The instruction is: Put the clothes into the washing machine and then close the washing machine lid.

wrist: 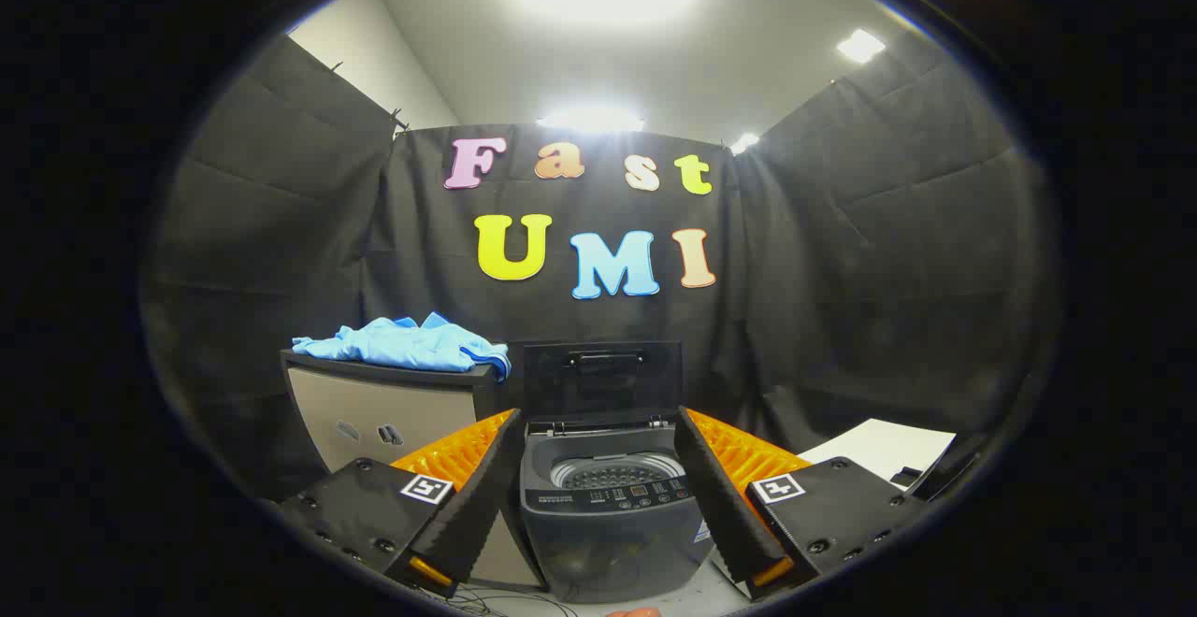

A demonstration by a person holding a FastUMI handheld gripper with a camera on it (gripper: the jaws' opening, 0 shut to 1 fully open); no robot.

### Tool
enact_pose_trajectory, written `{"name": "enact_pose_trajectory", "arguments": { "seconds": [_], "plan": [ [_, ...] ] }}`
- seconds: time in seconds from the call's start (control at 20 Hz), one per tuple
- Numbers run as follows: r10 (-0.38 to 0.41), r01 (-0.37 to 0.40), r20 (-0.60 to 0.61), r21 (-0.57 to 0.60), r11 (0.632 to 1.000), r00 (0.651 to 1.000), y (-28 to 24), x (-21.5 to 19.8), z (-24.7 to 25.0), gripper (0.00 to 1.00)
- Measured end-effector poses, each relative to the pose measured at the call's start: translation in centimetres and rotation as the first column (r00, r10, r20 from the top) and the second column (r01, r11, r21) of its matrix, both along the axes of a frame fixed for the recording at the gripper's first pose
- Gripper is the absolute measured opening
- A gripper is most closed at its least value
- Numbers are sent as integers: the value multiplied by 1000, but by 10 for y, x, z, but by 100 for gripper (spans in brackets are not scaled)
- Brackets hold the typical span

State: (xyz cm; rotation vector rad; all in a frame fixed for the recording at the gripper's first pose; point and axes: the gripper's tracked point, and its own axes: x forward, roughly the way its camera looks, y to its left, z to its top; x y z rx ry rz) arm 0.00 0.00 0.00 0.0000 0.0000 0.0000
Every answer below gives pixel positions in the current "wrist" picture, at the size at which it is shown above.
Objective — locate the grey cabinet with black top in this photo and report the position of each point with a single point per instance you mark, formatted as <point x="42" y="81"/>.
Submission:
<point x="374" y="402"/>

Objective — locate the black backdrop cloth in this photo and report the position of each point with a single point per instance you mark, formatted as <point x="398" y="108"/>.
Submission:
<point x="842" y="271"/>

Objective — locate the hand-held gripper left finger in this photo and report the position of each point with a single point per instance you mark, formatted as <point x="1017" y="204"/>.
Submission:
<point x="486" y="486"/>

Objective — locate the light blue polo shirt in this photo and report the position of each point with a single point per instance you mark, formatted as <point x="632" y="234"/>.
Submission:
<point x="402" y="344"/>

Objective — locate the grey washing machine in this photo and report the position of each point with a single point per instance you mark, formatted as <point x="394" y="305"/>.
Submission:
<point x="608" y="533"/>

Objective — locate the white flat panel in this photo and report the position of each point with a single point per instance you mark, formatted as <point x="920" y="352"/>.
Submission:
<point x="888" y="449"/>

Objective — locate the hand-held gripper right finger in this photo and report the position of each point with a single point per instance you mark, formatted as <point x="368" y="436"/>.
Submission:
<point x="715" y="486"/>

